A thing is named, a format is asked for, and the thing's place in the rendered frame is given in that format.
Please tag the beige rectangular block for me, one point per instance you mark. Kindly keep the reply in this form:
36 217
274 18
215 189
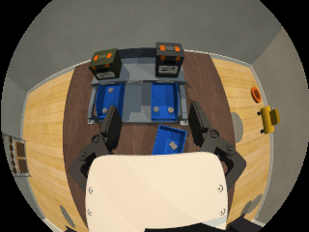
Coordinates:
173 145

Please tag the blue bin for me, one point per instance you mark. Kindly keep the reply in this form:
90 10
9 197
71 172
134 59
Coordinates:
165 135
165 95
105 99

